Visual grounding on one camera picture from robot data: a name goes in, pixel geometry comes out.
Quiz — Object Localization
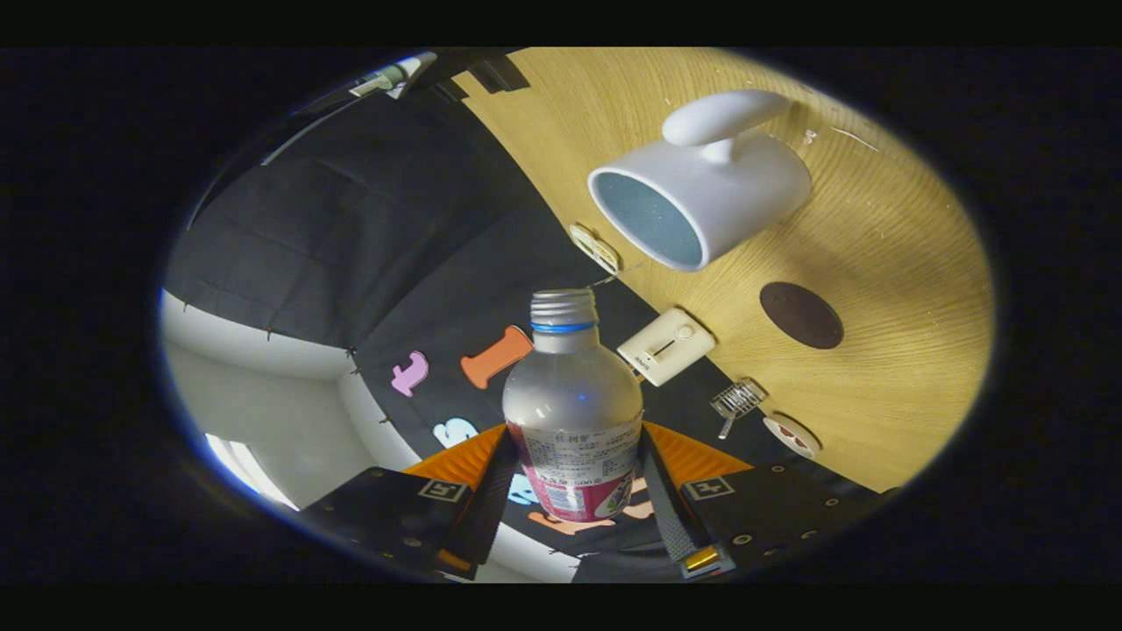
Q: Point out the small metal wire rack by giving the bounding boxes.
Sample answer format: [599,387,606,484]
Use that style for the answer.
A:
[709,378,769,440]

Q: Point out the white toaster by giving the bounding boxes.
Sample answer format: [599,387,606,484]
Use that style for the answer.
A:
[616,307,716,387]

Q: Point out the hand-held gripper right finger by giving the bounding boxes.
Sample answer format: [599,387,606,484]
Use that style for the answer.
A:
[638,421,904,580]

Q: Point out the white plate with red food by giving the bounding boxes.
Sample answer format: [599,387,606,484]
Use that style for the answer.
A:
[763,414,822,460]

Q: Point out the cream divided food tray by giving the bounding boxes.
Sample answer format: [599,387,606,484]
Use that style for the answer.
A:
[568,223,621,274]

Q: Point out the dark brown round coaster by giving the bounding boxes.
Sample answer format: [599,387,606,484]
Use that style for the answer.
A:
[759,281,845,351]

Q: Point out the white cup with handle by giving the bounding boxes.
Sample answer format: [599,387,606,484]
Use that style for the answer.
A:
[587,89,813,273]

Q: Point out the wooden table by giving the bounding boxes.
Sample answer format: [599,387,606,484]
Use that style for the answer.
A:
[451,48,996,493]

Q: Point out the black backdrop cloth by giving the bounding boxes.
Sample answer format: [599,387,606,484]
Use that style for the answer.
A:
[162,48,886,584]

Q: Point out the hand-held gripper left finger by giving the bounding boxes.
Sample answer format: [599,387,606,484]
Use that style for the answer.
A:
[302,423,520,581]

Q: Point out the silver juice bottle pink label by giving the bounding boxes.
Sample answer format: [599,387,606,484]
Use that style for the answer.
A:
[501,289,644,524]

